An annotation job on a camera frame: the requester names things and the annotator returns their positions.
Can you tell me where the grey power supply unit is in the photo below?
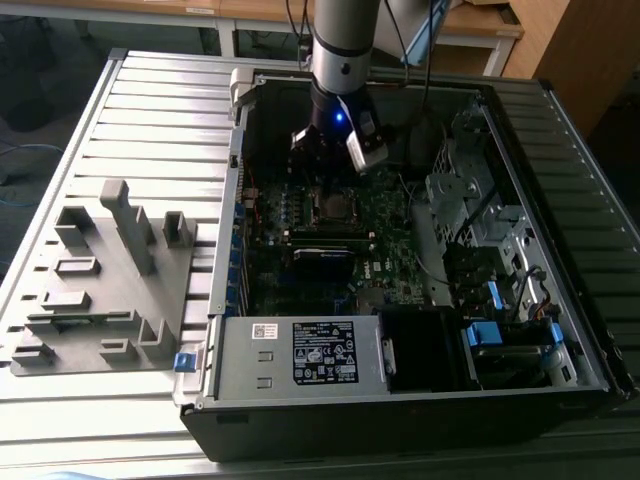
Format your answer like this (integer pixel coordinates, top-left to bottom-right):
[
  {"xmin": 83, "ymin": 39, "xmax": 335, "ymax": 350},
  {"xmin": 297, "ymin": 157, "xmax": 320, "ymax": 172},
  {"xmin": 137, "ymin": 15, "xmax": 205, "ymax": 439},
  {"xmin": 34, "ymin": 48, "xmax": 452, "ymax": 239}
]
[{"xmin": 214, "ymin": 314, "xmax": 391, "ymax": 401}]

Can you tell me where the black PC case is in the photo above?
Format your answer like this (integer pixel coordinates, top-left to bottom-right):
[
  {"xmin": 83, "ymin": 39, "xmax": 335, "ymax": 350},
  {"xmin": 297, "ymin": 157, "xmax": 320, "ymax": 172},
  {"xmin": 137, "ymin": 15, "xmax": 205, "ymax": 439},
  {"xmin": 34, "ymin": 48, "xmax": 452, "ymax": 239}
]
[{"xmin": 172, "ymin": 67, "xmax": 640, "ymax": 464}]

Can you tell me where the chipset heatsink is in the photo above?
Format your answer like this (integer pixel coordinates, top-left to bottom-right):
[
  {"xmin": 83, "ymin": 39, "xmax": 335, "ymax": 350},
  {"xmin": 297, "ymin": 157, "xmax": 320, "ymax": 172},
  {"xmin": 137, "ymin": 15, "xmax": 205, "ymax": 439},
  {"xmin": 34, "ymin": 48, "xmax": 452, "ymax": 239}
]
[{"xmin": 357, "ymin": 287, "xmax": 386, "ymax": 309}]

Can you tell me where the black case cable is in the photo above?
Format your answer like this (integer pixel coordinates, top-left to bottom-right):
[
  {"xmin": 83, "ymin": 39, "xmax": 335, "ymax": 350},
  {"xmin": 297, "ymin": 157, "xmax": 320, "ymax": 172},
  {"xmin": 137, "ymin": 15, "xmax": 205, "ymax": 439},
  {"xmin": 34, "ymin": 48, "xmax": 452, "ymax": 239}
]
[{"xmin": 452, "ymin": 183, "xmax": 499, "ymax": 244}]

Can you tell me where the silver metal drive cage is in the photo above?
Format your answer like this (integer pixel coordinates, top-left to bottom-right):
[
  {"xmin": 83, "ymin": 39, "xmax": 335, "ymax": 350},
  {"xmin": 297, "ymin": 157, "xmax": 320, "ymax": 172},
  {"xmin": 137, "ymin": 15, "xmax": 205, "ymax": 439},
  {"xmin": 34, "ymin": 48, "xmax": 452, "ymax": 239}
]
[{"xmin": 424, "ymin": 171, "xmax": 494, "ymax": 236}]

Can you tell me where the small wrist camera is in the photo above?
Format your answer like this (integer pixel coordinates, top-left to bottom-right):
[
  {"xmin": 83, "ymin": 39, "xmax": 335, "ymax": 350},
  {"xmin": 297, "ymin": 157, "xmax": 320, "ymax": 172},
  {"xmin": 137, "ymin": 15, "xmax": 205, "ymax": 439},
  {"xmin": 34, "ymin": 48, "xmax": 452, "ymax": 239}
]
[{"xmin": 290, "ymin": 124, "xmax": 316, "ymax": 154}]

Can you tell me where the grey parts rack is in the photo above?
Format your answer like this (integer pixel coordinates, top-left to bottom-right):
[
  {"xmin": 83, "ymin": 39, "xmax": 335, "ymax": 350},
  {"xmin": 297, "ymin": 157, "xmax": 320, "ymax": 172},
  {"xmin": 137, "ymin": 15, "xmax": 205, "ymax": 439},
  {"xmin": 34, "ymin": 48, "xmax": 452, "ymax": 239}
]
[{"xmin": 8, "ymin": 178, "xmax": 201, "ymax": 377}]

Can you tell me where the metal socket cover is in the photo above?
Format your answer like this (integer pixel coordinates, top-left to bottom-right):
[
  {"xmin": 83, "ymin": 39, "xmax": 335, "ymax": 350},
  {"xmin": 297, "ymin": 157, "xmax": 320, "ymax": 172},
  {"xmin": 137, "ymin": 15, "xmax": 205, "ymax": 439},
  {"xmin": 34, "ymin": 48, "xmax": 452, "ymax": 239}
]
[{"xmin": 312, "ymin": 188, "xmax": 360, "ymax": 225}]

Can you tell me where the wooden cabinet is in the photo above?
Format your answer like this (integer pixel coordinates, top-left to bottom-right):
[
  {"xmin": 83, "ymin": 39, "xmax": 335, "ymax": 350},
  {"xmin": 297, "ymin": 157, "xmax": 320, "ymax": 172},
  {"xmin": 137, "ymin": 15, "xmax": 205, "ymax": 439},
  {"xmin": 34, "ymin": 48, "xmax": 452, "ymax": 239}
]
[{"xmin": 502, "ymin": 0, "xmax": 640, "ymax": 139}]

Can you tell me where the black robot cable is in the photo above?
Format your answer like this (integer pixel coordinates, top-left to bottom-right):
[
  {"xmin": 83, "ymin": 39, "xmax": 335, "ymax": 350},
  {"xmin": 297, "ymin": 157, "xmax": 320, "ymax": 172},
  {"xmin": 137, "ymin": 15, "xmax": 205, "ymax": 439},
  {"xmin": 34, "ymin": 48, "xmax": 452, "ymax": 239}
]
[{"xmin": 383, "ymin": 0, "xmax": 437, "ymax": 112}]

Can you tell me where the grey plastic case handle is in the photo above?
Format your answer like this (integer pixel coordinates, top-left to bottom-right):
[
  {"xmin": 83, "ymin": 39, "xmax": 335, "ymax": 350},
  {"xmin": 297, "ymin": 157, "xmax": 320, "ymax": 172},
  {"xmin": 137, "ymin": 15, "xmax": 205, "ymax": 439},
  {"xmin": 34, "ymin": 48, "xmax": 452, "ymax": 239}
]
[{"xmin": 228, "ymin": 67, "xmax": 255, "ymax": 110}]

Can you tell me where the coloured wire bundle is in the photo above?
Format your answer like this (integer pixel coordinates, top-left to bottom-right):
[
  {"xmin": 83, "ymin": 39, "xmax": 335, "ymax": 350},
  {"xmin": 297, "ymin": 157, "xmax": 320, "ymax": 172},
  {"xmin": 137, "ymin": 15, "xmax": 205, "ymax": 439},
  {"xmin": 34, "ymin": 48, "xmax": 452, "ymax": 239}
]
[{"xmin": 514, "ymin": 263, "xmax": 562, "ymax": 324}]

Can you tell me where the CPU socket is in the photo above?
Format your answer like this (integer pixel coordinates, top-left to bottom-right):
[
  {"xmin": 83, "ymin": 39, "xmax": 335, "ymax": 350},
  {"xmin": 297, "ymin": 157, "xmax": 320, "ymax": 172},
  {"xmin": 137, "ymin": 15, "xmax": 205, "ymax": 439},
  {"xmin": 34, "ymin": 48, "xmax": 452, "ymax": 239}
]
[{"xmin": 309, "ymin": 185, "xmax": 362, "ymax": 229}]

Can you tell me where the wooden desk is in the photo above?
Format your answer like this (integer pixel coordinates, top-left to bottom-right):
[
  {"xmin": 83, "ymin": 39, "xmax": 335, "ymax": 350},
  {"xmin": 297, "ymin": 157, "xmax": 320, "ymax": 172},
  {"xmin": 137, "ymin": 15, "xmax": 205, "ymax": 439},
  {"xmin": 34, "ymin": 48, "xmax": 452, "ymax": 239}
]
[
  {"xmin": 219, "ymin": 0, "xmax": 526, "ymax": 77},
  {"xmin": 0, "ymin": 0, "xmax": 224, "ymax": 56}
]

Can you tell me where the blue floor cable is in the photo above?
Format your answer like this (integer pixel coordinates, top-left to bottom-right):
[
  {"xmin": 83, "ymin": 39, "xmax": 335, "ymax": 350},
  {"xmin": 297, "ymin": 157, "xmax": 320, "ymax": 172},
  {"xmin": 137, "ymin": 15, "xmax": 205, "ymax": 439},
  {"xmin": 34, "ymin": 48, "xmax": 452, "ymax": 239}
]
[{"xmin": 0, "ymin": 142, "xmax": 66, "ymax": 206}]

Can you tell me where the black plastic air shroud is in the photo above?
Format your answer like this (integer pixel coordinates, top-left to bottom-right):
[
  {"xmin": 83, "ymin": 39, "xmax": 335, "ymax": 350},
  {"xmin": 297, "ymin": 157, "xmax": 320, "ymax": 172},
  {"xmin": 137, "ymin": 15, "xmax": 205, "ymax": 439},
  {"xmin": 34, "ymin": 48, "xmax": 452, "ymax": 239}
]
[{"xmin": 377, "ymin": 307, "xmax": 461, "ymax": 394}]

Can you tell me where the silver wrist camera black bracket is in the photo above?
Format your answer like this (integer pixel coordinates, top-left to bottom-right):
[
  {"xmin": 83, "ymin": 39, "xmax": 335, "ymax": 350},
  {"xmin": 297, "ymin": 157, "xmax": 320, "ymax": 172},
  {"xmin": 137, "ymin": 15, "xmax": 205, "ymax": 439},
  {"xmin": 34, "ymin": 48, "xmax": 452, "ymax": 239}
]
[{"xmin": 345, "ymin": 110, "xmax": 390, "ymax": 175}]

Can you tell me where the black graphics card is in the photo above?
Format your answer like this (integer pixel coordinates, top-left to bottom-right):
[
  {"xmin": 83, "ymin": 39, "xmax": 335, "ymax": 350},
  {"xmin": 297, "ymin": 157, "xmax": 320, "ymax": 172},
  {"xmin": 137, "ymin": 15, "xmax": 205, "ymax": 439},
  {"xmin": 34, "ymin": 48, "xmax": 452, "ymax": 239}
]
[{"xmin": 292, "ymin": 247, "xmax": 357, "ymax": 286}]

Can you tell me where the green motherboard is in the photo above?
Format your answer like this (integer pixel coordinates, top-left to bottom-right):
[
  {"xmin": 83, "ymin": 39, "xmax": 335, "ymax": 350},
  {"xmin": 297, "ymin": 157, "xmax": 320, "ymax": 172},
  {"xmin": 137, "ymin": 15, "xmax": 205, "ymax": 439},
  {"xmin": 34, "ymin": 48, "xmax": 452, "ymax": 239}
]
[{"xmin": 242, "ymin": 162, "xmax": 444, "ymax": 320}]

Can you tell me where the silver CPU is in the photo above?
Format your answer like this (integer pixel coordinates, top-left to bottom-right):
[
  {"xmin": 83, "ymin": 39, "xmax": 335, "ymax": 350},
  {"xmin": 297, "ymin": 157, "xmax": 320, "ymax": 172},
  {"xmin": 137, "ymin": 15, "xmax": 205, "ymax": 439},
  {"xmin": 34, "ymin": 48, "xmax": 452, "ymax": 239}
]
[{"xmin": 319, "ymin": 194, "xmax": 354, "ymax": 220}]

